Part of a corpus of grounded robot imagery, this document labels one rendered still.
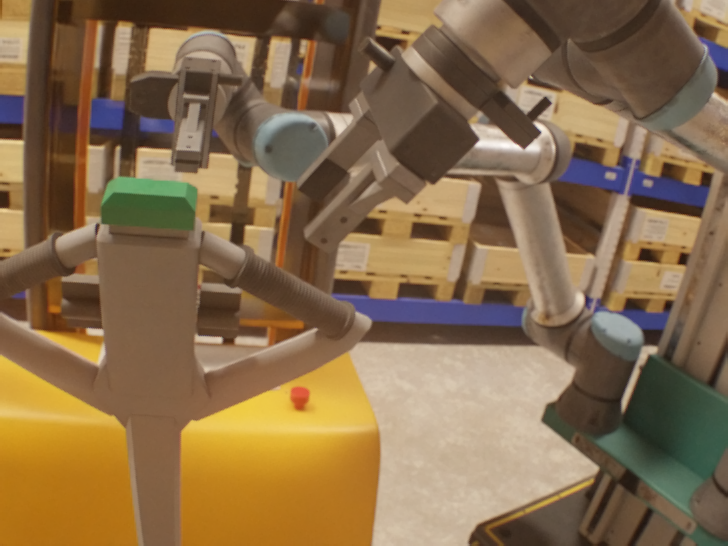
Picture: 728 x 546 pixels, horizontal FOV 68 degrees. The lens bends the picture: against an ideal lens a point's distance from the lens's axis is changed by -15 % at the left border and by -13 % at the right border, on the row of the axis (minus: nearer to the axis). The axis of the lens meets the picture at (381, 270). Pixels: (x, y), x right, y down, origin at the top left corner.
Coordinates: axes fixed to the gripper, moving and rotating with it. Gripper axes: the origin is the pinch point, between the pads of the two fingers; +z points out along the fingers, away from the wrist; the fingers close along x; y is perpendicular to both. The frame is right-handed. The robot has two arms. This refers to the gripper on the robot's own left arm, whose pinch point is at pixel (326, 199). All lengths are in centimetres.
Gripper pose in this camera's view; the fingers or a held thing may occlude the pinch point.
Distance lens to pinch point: 52.1
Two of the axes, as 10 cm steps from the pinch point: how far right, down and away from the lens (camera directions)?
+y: -7.2, -4.4, -5.4
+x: 1.9, 6.2, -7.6
